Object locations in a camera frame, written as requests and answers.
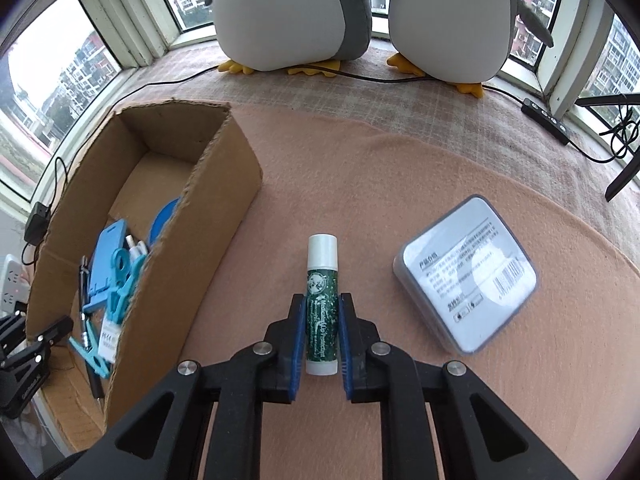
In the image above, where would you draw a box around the square white tin box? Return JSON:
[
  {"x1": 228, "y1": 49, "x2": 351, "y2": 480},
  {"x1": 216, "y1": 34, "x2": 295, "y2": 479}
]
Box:
[{"x1": 393, "y1": 194, "x2": 538, "y2": 356}]

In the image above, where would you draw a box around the plaid checkered mat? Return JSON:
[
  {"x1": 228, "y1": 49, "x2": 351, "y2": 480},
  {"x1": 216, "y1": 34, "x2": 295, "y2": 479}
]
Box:
[{"x1": 130, "y1": 42, "x2": 639, "y2": 261}]

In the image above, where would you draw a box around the white label card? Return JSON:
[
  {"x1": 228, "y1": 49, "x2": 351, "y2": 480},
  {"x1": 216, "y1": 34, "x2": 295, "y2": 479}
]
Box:
[{"x1": 98, "y1": 320, "x2": 122, "y2": 364}]

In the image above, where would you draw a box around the blue phone stand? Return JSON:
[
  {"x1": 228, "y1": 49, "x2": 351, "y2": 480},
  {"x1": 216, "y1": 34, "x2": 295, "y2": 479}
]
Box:
[{"x1": 82, "y1": 219, "x2": 127, "y2": 314}]

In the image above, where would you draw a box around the black silver pen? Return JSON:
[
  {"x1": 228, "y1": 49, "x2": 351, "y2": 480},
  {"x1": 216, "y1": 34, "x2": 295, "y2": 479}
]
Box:
[{"x1": 78, "y1": 256, "x2": 104, "y2": 411}]

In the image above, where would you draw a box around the penguin plush orange beak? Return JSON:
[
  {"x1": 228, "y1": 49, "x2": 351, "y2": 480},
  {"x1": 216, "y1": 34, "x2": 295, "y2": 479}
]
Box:
[{"x1": 387, "y1": 0, "x2": 554, "y2": 99}]

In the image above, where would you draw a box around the white power strip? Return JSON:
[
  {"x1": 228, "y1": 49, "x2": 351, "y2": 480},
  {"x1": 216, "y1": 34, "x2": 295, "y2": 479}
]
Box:
[{"x1": 1, "y1": 254, "x2": 30, "y2": 314}]

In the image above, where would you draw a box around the black tripod stand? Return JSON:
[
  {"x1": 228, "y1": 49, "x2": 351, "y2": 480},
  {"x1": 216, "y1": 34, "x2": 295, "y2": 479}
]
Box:
[{"x1": 576, "y1": 93, "x2": 639, "y2": 202}]

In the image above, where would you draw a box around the blue plastic clip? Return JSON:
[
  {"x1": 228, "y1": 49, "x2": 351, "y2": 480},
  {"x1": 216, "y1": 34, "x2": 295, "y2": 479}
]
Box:
[{"x1": 70, "y1": 248, "x2": 147, "y2": 379}]

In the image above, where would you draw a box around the black inline remote control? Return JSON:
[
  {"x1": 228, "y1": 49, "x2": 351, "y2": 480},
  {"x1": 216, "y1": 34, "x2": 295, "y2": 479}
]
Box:
[{"x1": 521, "y1": 98, "x2": 570, "y2": 146}]

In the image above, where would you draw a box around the green white lip balm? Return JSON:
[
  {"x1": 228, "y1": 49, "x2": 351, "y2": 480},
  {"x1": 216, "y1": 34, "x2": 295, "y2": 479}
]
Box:
[{"x1": 306, "y1": 233, "x2": 338, "y2": 376}]

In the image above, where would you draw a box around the grey white penguin plush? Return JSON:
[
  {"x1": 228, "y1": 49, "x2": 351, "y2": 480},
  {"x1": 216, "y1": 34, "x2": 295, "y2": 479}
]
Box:
[{"x1": 205, "y1": 0, "x2": 372, "y2": 77}]

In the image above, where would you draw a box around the blue round lid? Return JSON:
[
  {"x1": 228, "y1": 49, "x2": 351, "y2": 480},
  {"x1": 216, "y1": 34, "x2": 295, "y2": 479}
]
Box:
[{"x1": 148, "y1": 198, "x2": 179, "y2": 246}]

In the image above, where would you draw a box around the white charger with cable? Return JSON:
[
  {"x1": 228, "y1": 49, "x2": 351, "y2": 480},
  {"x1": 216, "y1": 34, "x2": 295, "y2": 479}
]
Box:
[{"x1": 125, "y1": 234, "x2": 149, "y2": 262}]

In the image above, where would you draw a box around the black power adapter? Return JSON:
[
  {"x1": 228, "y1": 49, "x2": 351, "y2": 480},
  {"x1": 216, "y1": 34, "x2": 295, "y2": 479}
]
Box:
[{"x1": 24, "y1": 202, "x2": 51, "y2": 246}]

